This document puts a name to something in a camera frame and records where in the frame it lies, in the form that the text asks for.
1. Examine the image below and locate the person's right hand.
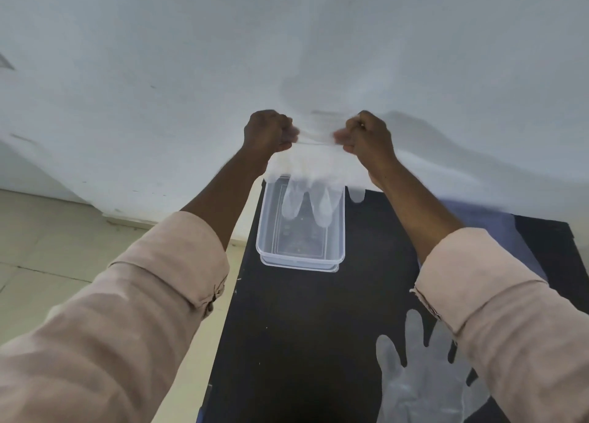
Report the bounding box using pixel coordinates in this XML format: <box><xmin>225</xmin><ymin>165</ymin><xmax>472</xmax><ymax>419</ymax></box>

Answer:
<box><xmin>333</xmin><ymin>110</ymin><xmax>399</xmax><ymax>176</ymax></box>

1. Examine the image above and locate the person's left hand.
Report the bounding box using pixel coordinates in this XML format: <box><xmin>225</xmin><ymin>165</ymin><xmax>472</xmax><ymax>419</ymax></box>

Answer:
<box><xmin>242</xmin><ymin>110</ymin><xmax>300</xmax><ymax>163</ymax></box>

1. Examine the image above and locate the clear plastic glove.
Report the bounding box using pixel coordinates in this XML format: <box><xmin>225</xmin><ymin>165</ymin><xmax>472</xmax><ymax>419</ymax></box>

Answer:
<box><xmin>264</xmin><ymin>130</ymin><xmax>369</xmax><ymax>228</ymax></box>
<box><xmin>375</xmin><ymin>308</ymin><xmax>492</xmax><ymax>423</ymax></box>

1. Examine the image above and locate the clear plastic container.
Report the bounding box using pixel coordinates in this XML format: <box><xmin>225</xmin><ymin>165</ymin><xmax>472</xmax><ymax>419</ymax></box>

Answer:
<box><xmin>255</xmin><ymin>176</ymin><xmax>346</xmax><ymax>273</ymax></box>

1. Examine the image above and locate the blue translucent plastic bag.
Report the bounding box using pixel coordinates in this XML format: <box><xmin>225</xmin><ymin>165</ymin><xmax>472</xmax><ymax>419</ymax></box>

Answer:
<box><xmin>432</xmin><ymin>197</ymin><xmax>551</xmax><ymax>283</ymax></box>

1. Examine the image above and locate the person's left forearm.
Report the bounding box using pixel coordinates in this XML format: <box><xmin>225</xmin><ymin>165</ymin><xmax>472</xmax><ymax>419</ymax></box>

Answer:
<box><xmin>0</xmin><ymin>146</ymin><xmax>277</xmax><ymax>423</ymax></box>

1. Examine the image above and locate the person's right forearm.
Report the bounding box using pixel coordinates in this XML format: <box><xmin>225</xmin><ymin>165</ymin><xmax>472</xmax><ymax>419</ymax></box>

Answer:
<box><xmin>367</xmin><ymin>158</ymin><xmax>589</xmax><ymax>423</ymax></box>

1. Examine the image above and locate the clear container lid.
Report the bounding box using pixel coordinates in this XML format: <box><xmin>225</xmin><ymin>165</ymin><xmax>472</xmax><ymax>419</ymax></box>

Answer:
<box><xmin>260</xmin><ymin>252</ymin><xmax>341</xmax><ymax>273</ymax></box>

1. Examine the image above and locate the blue table frame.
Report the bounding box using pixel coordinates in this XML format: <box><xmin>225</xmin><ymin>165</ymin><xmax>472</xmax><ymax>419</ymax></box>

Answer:
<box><xmin>196</xmin><ymin>383</ymin><xmax>214</xmax><ymax>423</ymax></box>

